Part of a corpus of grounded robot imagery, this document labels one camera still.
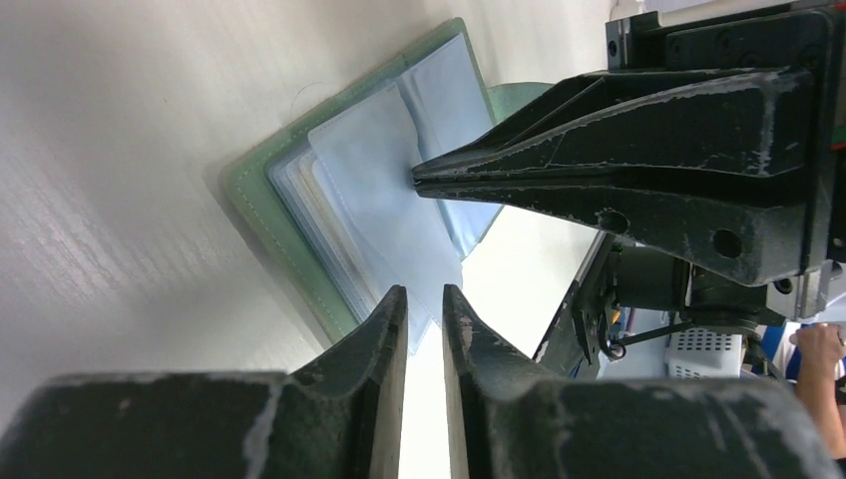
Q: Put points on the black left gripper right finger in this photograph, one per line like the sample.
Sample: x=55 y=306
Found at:
x=510 y=417

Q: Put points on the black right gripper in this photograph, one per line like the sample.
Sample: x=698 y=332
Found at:
x=747 y=108

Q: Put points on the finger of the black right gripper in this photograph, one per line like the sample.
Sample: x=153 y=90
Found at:
x=749 y=244

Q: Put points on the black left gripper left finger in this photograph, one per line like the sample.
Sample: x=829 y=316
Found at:
x=338 y=416

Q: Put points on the green leather card holder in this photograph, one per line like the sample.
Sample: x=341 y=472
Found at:
x=331 y=198

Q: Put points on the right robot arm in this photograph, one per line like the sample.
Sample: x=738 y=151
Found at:
x=651 y=294

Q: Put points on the person's hand in background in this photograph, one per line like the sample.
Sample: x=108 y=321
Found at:
x=822 y=348

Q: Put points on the white perforated basket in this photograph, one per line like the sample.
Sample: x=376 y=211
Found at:
x=702 y=353

